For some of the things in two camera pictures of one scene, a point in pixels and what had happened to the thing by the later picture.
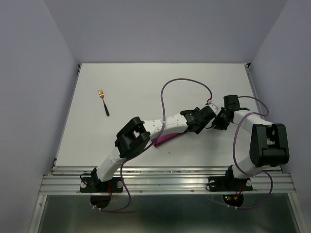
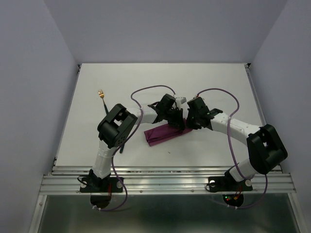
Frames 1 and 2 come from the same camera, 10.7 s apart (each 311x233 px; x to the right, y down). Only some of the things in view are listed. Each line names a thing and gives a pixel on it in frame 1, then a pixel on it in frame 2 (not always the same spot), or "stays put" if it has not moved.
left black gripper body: (201, 127) to (165, 113)
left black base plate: (94, 185) stays put
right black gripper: (219, 125) to (189, 124)
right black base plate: (226, 184) stays put
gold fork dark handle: (101, 95) stays put
